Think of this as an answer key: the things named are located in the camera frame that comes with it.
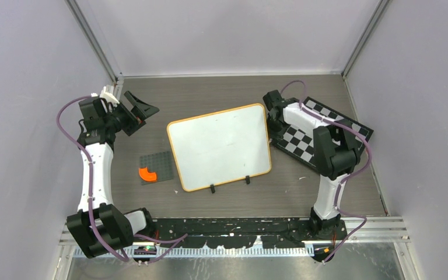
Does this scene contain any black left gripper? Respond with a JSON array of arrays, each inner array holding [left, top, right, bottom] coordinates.
[[104, 92, 158, 136]]

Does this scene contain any yellow framed whiteboard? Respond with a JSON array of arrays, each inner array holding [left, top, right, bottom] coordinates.
[[166, 103, 272, 192]]

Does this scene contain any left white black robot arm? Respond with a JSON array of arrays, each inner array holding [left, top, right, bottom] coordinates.
[[56, 91, 159, 261]]

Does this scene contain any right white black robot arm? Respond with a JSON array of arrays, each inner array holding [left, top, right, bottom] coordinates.
[[262, 90, 361, 240]]

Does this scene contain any black white chessboard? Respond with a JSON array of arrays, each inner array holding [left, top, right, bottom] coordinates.
[[269, 97, 374, 178]]

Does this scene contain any grey lego baseplate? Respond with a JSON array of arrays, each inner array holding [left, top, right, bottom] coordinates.
[[139, 151, 174, 185]]

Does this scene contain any orange curved block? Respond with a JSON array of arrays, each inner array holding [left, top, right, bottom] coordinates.
[[138, 167, 158, 183]]

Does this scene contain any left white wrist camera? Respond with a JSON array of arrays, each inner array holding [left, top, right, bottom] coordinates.
[[100, 85, 120, 106]]

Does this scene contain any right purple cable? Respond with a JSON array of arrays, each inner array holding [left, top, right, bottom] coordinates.
[[279, 80, 372, 264]]

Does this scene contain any aluminium frame rail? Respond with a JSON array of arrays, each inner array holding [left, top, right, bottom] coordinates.
[[58, 216, 412, 260]]

